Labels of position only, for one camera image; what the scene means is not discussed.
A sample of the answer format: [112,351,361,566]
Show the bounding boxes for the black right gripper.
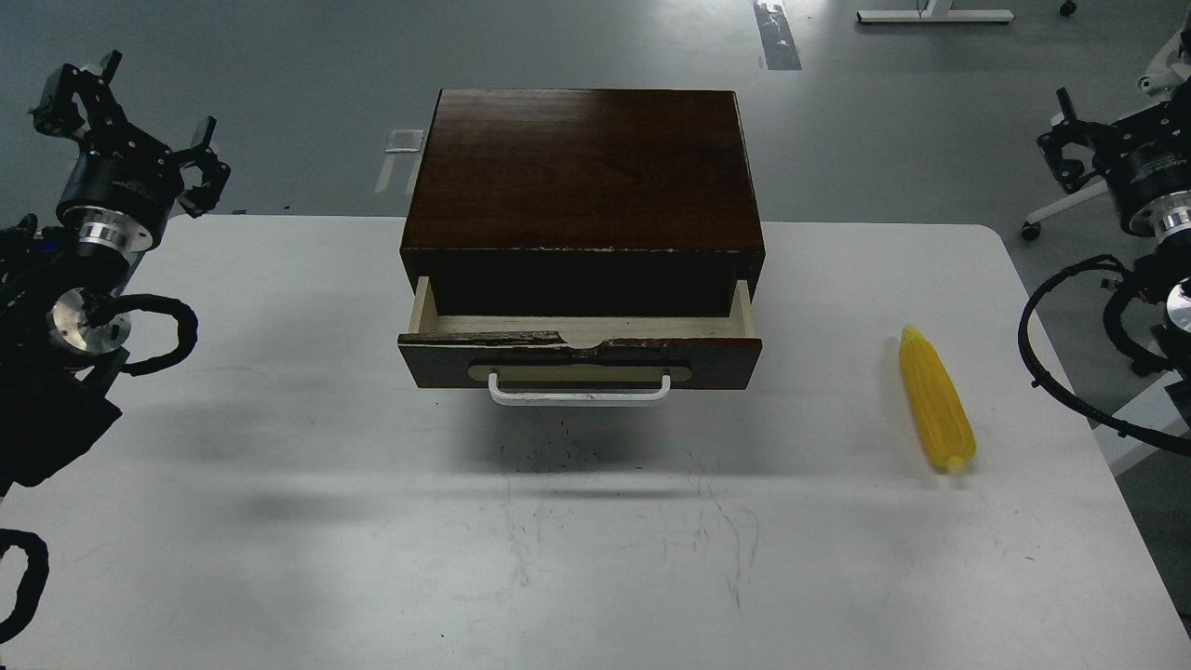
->
[1037,87,1191,228]

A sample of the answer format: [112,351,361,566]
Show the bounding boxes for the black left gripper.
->
[31,50,231,234]

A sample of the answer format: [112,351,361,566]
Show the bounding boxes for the yellow corn cob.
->
[898,324,977,474]

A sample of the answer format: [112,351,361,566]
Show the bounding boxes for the wooden drawer with white handle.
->
[395,278,763,407]

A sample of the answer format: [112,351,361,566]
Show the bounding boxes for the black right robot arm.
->
[1024,84,1190,376]

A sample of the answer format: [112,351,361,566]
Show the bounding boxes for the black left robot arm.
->
[1,50,231,488]

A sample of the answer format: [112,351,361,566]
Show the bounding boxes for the dark wooden drawer cabinet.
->
[400,88,765,317]

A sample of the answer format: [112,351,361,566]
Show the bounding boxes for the white desk foot bar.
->
[856,1,1015,25]

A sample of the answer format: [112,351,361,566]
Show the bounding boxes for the grey floor tape strip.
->
[752,1,802,73]

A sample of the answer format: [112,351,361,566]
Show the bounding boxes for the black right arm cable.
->
[1017,253,1191,458]

